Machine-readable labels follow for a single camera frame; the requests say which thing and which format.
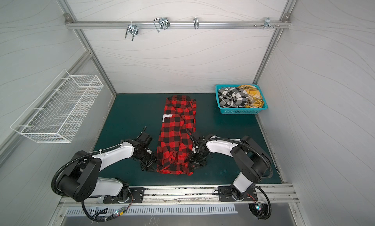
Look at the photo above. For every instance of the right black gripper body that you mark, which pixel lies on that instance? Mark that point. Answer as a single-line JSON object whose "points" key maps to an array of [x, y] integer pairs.
{"points": [[196, 160]]}

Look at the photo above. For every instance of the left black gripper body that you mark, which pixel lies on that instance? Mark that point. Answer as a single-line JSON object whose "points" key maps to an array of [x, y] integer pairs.
{"points": [[147, 159]]}

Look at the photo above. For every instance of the red black plaid shirt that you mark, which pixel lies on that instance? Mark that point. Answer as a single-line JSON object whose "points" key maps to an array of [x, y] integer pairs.
{"points": [[175, 146]]}

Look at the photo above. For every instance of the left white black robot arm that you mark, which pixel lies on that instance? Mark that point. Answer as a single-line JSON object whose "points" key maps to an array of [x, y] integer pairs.
{"points": [[80, 178]]}

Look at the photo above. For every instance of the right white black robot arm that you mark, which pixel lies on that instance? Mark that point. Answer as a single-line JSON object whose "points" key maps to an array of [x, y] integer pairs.
{"points": [[253, 162]]}

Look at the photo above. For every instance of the white vent strip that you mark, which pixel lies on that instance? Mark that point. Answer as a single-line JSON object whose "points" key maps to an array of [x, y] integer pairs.
{"points": [[143, 210]]}

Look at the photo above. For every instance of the black white checked shirt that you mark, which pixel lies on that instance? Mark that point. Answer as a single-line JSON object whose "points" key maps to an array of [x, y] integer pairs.
{"points": [[232, 97]]}

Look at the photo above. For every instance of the yellow plaid shirt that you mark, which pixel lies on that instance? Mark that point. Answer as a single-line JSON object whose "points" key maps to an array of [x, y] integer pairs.
{"points": [[255, 100]]}

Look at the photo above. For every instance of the metal U-bolt clamp left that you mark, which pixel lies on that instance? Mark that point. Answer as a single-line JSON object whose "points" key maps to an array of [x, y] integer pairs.
{"points": [[131, 31]]}

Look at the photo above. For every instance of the metal u-bolt clamp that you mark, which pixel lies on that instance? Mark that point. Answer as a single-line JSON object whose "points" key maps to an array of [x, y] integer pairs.
{"points": [[131, 31], [161, 24]]}

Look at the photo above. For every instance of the metal U-bolt clamp middle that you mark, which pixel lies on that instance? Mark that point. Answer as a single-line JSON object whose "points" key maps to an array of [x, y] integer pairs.
{"points": [[161, 24]]}

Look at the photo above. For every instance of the small metal clamp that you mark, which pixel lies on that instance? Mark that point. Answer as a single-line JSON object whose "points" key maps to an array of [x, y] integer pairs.
{"points": [[196, 23]]}

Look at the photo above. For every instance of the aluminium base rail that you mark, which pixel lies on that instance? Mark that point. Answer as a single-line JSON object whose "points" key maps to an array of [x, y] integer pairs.
{"points": [[203, 195]]}

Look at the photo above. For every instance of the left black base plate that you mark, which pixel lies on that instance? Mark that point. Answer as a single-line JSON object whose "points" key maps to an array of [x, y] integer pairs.
{"points": [[136, 195]]}

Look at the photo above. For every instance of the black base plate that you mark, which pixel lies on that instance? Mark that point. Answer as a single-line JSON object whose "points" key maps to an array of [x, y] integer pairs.
{"points": [[136, 195], [231, 194]]}

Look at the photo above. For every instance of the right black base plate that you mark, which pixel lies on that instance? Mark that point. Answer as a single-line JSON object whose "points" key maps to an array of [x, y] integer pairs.
{"points": [[231, 194]]}

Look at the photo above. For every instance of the white wire basket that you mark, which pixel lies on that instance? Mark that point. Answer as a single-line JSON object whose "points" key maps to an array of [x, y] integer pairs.
{"points": [[57, 114]]}

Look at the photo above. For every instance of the metal bracket with bolts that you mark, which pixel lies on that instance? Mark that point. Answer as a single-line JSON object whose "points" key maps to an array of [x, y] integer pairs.
{"points": [[267, 25]]}

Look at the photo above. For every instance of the horizontal aluminium rail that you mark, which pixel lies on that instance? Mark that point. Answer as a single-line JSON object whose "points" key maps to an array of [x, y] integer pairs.
{"points": [[175, 25]]}

